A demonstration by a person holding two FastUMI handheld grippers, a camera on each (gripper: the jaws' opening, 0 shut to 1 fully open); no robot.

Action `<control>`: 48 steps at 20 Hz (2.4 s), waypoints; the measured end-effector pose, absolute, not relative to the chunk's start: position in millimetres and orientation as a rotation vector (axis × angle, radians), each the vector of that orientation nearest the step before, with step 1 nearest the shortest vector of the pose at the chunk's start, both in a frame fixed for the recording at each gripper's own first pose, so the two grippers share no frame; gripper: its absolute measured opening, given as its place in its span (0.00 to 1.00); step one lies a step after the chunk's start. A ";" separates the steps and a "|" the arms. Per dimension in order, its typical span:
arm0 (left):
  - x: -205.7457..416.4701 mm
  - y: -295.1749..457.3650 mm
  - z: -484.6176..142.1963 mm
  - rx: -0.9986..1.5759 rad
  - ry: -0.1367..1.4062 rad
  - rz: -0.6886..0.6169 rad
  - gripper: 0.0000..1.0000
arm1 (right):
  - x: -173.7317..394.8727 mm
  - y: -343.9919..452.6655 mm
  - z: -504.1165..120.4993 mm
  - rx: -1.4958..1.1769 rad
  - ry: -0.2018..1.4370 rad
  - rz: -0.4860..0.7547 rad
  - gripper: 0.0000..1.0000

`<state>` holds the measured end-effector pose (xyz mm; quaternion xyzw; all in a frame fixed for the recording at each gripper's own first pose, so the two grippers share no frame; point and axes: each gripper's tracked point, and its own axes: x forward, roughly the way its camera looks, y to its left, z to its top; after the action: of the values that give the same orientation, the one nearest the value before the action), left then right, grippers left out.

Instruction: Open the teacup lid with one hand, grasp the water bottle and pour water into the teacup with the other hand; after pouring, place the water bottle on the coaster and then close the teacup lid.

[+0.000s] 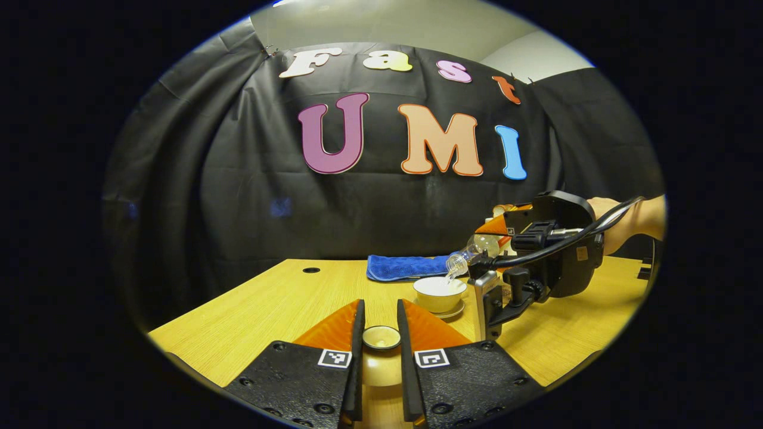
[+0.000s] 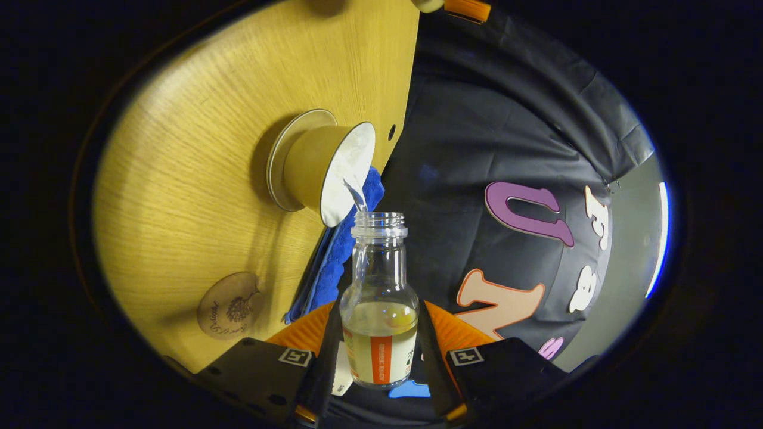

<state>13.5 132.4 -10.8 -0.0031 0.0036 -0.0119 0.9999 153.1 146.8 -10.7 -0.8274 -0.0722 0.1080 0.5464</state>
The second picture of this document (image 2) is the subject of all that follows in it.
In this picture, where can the yellow ceramic teacup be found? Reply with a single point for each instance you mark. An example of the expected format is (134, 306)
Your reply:
(313, 167)

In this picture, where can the blue folded towel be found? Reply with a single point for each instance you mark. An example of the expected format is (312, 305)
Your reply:
(331, 268)

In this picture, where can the yellow teacup lid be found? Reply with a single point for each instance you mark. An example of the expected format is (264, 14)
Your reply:
(428, 5)

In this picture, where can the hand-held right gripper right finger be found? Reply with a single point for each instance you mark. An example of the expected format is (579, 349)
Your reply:
(501, 372)

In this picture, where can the clear water bottle orange label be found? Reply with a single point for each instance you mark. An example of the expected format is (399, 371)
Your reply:
(380, 286)

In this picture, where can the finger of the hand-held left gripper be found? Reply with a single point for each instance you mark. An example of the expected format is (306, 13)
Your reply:
(468, 9)

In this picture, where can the yellow ceramic saucer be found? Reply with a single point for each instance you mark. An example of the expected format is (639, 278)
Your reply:
(277, 167)

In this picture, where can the black backdrop cloth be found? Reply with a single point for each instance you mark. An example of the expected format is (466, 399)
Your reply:
(477, 137)

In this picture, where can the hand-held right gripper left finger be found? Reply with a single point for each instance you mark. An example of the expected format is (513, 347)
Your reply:
(256, 372)

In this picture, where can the round wooden coaster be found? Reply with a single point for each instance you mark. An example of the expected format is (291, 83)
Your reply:
(229, 307)

